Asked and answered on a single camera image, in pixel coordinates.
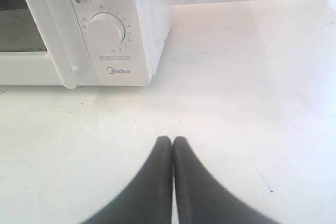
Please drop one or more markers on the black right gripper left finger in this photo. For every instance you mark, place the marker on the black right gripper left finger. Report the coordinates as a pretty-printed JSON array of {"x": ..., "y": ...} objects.
[{"x": 148, "y": 197}]

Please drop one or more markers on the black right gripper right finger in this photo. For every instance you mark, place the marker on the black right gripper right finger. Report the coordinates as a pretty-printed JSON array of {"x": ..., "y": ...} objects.
[{"x": 201, "y": 198}]

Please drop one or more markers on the white microwave door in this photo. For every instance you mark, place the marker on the white microwave door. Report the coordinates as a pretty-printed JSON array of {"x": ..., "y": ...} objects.
[{"x": 42, "y": 45}]

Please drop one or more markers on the white lower microwave knob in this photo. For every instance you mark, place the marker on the white lower microwave knob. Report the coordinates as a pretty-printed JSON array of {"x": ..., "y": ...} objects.
[{"x": 105, "y": 32}]

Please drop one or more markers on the white Midea microwave body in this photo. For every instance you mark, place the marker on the white Midea microwave body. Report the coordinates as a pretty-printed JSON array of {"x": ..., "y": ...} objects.
[{"x": 147, "y": 24}]

